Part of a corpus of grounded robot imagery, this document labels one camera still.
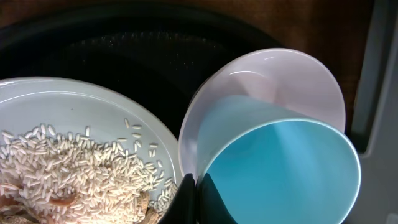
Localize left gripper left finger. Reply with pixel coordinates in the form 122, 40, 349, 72
159, 174, 196, 224

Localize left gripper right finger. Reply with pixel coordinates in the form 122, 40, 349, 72
196, 174, 237, 224

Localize blue plastic cup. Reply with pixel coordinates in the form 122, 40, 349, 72
197, 95, 361, 224

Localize pink shallow bowl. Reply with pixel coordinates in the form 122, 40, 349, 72
178, 48, 346, 175

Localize grey dishwasher rack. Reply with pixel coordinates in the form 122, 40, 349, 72
345, 0, 397, 224

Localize grey plate with rice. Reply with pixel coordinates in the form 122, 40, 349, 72
1, 77, 182, 223

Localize round black serving tray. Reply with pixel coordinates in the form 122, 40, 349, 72
0, 2, 287, 141

